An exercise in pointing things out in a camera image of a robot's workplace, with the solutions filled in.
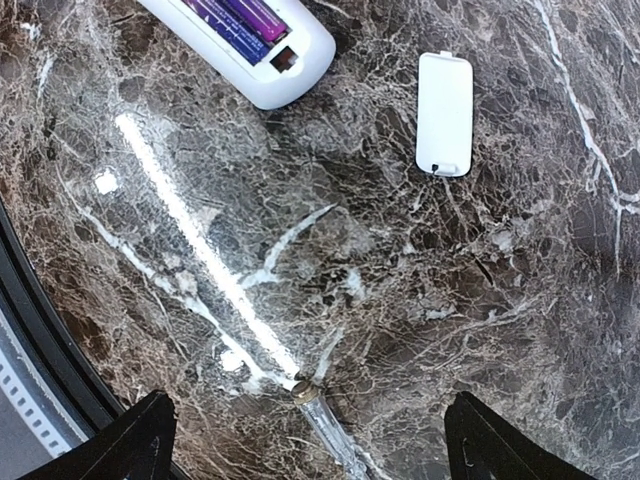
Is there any clear handle screwdriver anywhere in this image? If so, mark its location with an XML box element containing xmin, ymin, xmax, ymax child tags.
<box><xmin>291</xmin><ymin>380</ymin><xmax>370</xmax><ymax>480</ymax></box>

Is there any white battery cover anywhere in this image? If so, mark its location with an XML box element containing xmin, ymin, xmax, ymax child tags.
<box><xmin>416</xmin><ymin>51</ymin><xmax>473</xmax><ymax>178</ymax></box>

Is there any black front rail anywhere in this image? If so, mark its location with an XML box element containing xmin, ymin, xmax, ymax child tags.
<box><xmin>1</xmin><ymin>210</ymin><xmax>124</xmax><ymax>437</ymax></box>

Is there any white remote control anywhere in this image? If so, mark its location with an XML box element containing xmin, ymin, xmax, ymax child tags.
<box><xmin>141</xmin><ymin>1</ymin><xmax>336</xmax><ymax>110</ymax></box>

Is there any purple battery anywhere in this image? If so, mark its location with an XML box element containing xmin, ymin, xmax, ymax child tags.
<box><xmin>226</xmin><ymin>0</ymin><xmax>289</xmax><ymax>43</ymax></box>

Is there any white slotted cable duct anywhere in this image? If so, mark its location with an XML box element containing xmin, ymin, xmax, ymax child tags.
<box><xmin>1</xmin><ymin>329</ymin><xmax>73</xmax><ymax>459</ymax></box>

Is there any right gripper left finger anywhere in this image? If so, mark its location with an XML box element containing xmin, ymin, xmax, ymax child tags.
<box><xmin>29</xmin><ymin>390</ymin><xmax>176</xmax><ymax>480</ymax></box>

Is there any blue battery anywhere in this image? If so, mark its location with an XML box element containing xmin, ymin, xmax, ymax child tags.
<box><xmin>185</xmin><ymin>0</ymin><xmax>269</xmax><ymax>65</ymax></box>

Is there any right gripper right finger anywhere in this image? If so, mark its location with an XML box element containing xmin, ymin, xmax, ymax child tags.
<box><xmin>444</xmin><ymin>391</ymin><xmax>591</xmax><ymax>480</ymax></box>

